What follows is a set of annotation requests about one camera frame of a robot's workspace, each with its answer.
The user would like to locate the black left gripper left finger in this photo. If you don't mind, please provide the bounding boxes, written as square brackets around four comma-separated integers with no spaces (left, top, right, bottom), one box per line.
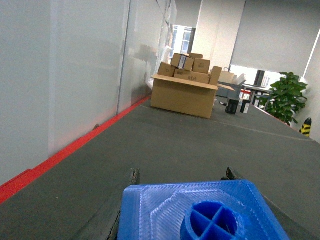
[107,168,140,240]

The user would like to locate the grey plastic crate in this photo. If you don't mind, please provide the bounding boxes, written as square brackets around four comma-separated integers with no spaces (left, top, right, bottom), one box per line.
[216,82,243,99]

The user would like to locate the black white box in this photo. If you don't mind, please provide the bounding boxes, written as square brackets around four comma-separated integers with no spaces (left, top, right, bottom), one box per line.
[240,99,251,114]

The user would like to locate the yellow black traffic cone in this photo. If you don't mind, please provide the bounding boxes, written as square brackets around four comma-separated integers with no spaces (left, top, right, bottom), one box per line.
[299,117,312,138]

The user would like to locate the blue plastic block part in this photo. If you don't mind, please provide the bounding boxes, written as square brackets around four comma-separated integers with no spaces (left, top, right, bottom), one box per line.
[117,180,288,240]

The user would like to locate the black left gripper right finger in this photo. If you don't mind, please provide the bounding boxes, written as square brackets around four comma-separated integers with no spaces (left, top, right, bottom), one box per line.
[220,166,242,181]

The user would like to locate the small stacked cardboard boxes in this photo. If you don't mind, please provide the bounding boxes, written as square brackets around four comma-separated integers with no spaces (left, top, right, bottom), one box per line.
[157,53,222,86]

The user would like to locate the black box on table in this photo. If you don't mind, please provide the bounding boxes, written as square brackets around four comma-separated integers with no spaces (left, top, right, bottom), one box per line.
[225,99,239,115]

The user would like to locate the large cardboard box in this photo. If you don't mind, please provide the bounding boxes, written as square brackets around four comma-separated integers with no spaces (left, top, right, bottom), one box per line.
[151,74,234,119]

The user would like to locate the potted green plant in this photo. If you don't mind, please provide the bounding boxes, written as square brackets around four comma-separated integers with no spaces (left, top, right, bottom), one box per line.
[259,72,308,126]

